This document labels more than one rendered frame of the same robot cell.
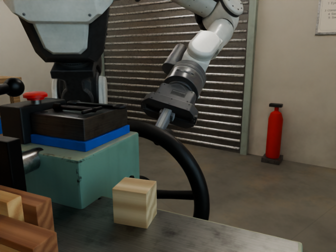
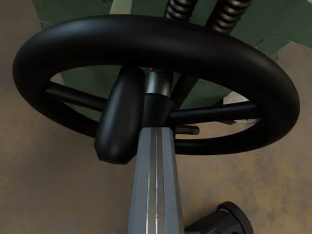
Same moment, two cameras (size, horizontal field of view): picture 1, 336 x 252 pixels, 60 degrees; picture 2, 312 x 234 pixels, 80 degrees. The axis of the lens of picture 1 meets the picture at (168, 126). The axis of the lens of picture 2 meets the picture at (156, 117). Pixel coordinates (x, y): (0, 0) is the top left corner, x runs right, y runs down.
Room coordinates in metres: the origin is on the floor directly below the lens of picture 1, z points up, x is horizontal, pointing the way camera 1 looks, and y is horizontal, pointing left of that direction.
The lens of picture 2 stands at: (0.57, -0.01, 1.02)
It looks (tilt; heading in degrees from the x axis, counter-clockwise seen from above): 66 degrees down; 127
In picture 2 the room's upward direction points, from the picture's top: 39 degrees clockwise
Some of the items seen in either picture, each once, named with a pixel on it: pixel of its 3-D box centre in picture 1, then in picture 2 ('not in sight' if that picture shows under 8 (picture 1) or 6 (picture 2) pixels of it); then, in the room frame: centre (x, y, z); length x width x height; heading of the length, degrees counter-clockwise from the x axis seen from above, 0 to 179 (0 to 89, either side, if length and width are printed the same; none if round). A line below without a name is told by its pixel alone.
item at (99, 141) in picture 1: (68, 117); not in sight; (0.39, 0.14, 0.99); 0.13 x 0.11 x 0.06; 66
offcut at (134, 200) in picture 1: (135, 201); not in sight; (0.28, 0.03, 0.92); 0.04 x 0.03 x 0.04; 73
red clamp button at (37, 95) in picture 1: (35, 95); not in sight; (0.38, 0.18, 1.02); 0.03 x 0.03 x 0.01
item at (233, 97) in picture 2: not in sight; (227, 100); (0.44, 0.38, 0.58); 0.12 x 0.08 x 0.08; 156
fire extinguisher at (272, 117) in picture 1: (274, 133); not in sight; (2.86, -1.08, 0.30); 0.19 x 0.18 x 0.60; 149
